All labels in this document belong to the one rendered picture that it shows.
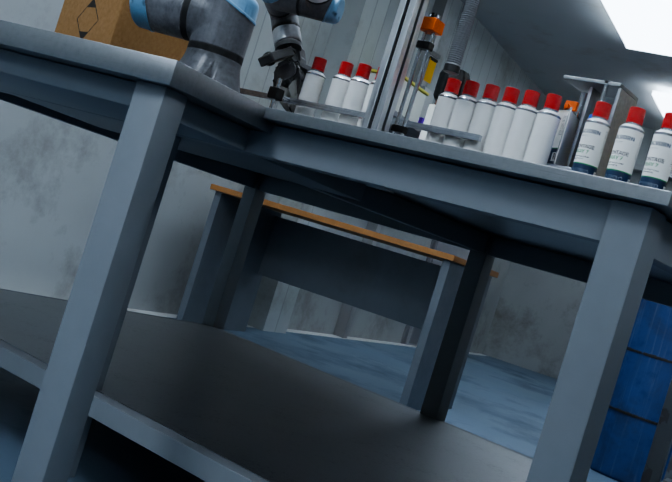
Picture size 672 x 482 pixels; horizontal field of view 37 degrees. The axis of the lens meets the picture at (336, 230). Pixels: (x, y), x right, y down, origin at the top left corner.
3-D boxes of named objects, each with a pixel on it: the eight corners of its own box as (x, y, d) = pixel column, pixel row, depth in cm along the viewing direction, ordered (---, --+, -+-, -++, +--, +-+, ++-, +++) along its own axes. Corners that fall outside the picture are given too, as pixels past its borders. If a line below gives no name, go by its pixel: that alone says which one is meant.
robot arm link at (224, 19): (233, 50, 195) (254, -16, 195) (172, 33, 198) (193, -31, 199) (252, 65, 207) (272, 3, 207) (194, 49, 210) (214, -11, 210)
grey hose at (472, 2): (461, 76, 220) (489, -15, 220) (453, 71, 217) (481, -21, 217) (447, 74, 222) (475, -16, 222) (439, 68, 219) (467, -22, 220)
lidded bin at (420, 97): (373, 116, 672) (383, 83, 672) (419, 127, 656) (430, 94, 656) (347, 100, 634) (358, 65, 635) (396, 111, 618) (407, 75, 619)
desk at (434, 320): (239, 329, 590) (277, 206, 591) (456, 410, 525) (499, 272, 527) (168, 320, 525) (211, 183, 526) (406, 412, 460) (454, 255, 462)
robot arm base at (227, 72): (251, 114, 205) (265, 68, 205) (208, 93, 192) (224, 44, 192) (195, 100, 212) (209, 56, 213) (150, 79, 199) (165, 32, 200)
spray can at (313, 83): (311, 138, 256) (334, 63, 257) (298, 133, 252) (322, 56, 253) (296, 135, 259) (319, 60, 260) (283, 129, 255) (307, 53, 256)
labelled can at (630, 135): (625, 209, 203) (654, 114, 203) (616, 204, 199) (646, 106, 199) (602, 204, 206) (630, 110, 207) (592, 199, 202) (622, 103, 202)
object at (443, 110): (443, 168, 231) (469, 84, 231) (432, 163, 227) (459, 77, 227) (425, 164, 234) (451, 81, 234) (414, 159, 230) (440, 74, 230)
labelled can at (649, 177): (660, 217, 198) (690, 120, 199) (652, 212, 194) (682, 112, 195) (636, 212, 202) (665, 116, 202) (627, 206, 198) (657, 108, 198)
